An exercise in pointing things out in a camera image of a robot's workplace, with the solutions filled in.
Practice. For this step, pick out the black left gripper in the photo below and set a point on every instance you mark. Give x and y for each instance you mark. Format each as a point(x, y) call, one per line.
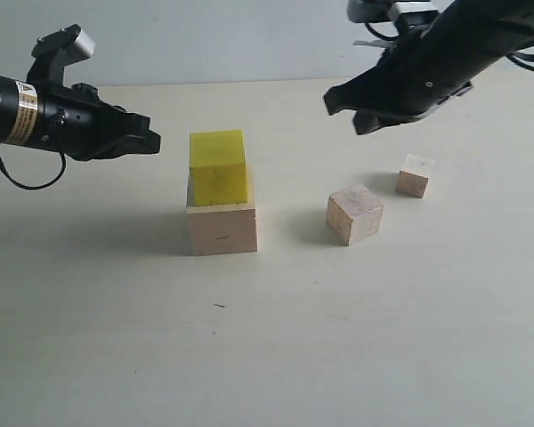
point(74, 120)

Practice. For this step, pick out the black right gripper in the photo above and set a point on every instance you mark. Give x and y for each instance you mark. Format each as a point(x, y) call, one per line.
point(425, 67)

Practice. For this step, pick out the yellow cube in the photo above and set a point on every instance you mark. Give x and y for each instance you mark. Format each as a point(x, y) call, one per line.
point(218, 168)

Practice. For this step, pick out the medium wooden cube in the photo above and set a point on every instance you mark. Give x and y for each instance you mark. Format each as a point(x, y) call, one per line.
point(354, 213)

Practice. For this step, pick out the large wooden cube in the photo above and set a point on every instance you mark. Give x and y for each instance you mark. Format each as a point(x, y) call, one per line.
point(223, 229)

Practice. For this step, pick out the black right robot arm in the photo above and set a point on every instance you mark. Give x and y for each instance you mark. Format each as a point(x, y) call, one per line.
point(520, 33)

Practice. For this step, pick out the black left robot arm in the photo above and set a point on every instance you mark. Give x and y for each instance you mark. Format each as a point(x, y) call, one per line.
point(18, 112)

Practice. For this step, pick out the small wooden cube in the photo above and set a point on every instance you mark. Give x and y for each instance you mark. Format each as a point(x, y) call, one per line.
point(414, 175)

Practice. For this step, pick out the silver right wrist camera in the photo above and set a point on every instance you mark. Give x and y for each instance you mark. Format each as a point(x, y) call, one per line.
point(404, 15)

